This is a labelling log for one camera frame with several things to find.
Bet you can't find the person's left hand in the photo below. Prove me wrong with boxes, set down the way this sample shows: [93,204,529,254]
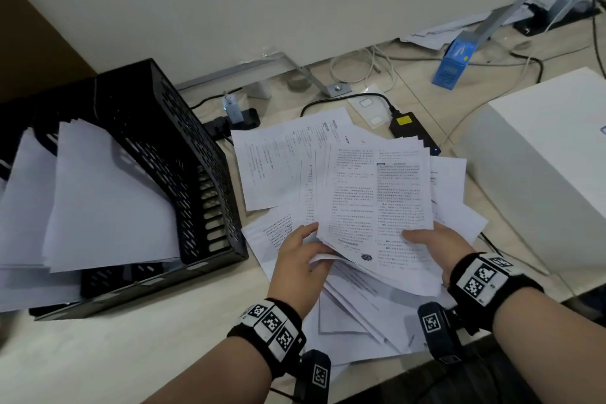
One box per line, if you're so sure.
[267,222,337,319]

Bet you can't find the person's right hand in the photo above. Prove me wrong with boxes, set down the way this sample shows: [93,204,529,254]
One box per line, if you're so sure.
[401,221,477,288]

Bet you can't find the pile of printed papers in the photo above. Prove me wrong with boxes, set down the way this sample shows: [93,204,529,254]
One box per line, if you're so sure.
[230,107,489,367]

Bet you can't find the black mesh file organizer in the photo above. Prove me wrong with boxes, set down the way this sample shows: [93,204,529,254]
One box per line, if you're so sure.
[0,57,249,322]

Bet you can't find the small white paper sheet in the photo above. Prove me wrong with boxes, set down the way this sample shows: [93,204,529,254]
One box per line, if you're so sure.
[400,13,491,52]

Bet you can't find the person's right forearm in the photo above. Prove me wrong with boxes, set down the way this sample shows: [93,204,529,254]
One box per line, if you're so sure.
[492,287,606,404]

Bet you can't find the person's left forearm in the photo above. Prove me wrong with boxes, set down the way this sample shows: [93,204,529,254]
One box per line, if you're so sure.
[141,337,273,404]

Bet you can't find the black power adapter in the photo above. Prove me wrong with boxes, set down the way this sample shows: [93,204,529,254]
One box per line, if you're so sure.
[389,111,442,156]

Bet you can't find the white box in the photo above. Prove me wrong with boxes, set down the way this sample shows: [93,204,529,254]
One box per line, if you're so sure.
[456,66,606,272]

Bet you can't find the white rectangular device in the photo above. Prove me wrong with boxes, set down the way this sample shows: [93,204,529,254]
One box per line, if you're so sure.
[347,84,394,130]

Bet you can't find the black power strip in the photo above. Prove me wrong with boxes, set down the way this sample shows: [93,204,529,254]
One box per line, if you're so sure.
[203,107,261,140]
[513,0,602,38]

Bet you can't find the white charger plug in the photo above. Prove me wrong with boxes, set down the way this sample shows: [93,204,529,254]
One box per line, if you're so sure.
[221,91,245,125]

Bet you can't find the small blue box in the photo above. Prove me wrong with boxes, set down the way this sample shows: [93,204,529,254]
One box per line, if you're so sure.
[431,32,479,91]

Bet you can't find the grey plug adapter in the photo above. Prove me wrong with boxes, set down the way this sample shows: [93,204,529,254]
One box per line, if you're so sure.
[547,0,576,21]

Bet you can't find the brown cardboard sheet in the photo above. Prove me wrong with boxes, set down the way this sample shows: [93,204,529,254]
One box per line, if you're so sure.
[0,0,98,104]

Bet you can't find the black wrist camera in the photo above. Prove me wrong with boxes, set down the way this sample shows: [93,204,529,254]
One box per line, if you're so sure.
[417,302,467,365]
[293,350,332,404]

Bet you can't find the black camera cable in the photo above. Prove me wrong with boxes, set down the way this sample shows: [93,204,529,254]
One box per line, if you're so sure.
[268,385,299,404]

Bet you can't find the black power adapter cable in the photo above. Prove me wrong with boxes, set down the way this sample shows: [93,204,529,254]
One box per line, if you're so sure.
[299,92,398,118]

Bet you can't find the black power strip cable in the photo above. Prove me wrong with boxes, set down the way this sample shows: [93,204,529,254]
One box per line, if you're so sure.
[189,86,245,111]

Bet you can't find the white coiled cables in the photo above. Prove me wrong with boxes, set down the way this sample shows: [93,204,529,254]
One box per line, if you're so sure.
[329,46,396,92]

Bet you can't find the short black cable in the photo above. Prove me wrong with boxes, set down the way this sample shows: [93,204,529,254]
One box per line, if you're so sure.
[509,52,544,85]

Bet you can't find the long black cable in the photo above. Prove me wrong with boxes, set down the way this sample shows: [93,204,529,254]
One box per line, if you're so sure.
[570,0,606,80]

